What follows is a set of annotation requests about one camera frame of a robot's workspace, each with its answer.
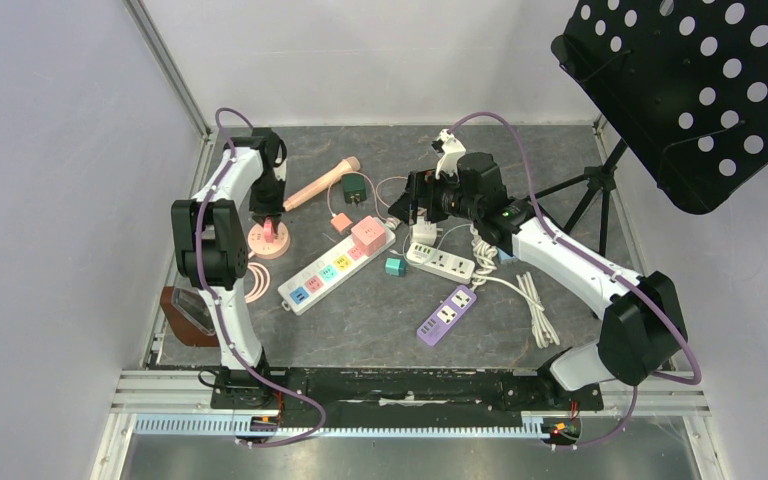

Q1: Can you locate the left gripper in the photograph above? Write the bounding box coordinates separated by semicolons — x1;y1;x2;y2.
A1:
249;171;286;233

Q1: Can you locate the teal usb charger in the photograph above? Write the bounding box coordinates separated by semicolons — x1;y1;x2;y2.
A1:
385;257;407;277

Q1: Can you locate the blue usb charger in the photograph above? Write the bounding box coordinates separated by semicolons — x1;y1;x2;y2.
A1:
497;249;518;264

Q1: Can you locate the dark green cube adapter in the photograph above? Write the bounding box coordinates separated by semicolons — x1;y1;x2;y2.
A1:
340;173;368;205

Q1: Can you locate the salmon usb charger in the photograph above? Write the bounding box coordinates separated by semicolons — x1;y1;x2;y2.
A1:
330;213;354;235

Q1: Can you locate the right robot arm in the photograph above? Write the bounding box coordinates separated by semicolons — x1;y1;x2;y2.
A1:
388;153;688;408

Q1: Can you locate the mint green usb cable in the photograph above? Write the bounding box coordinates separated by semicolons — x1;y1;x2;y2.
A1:
390;222;491;266

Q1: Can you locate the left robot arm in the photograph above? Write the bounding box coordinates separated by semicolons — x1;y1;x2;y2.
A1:
171;127;287;409

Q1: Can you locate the black music stand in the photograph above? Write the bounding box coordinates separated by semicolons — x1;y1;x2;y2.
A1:
550;1;768;258

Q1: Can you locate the round pink socket hub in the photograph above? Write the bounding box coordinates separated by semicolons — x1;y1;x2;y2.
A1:
247;223;291;260

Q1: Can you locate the brown wooden metronome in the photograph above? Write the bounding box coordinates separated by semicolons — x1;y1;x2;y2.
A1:
159;286;219;348

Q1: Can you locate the pink cube socket adapter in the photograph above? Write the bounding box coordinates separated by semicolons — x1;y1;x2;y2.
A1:
350;216;388;257

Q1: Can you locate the purple power strip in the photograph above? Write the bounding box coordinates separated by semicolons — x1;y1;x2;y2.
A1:
416;285;477;347

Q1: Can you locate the white multicolour power strip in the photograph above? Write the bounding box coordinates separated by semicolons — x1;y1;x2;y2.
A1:
277;229;396;316

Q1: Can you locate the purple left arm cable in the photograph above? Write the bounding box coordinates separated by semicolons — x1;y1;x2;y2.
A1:
195;107;328;450

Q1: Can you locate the white usb power strip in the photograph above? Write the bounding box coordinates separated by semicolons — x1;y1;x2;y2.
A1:
405;243;476;285

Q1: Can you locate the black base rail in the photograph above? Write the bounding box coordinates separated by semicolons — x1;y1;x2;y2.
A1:
197;367;604;432

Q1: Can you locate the white cube adapter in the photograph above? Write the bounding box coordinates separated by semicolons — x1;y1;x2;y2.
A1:
410;220;438;246

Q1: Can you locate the white power strip cable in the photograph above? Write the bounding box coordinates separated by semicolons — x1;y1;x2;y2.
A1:
467;228;562;350

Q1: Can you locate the coral plug adapter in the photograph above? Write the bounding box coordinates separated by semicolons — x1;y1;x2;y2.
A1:
263;218;277;244

